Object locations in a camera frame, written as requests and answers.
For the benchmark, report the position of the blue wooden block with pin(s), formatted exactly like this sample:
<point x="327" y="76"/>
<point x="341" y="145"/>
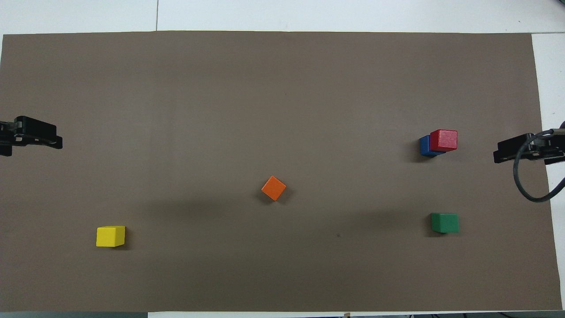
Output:
<point x="424" y="148"/>

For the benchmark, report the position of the green wooden block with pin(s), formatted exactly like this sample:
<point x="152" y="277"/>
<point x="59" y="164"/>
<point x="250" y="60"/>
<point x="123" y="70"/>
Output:
<point x="445" y="223"/>

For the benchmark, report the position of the red wooden block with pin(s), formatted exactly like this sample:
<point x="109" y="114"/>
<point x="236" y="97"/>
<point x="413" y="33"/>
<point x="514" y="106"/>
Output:
<point x="443" y="140"/>

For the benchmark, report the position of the brown paper table mat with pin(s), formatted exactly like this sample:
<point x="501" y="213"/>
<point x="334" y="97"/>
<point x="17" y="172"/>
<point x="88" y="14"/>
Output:
<point x="282" y="88"/>

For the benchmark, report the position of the orange wooden block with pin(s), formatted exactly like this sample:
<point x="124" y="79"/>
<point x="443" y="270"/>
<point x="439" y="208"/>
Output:
<point x="273" y="187"/>

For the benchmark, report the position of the yellow wooden block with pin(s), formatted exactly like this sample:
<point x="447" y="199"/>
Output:
<point x="110" y="236"/>

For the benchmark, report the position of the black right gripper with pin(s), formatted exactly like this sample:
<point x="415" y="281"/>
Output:
<point x="555" y="148"/>

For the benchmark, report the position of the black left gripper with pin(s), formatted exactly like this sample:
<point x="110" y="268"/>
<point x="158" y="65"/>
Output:
<point x="6" y="134"/>

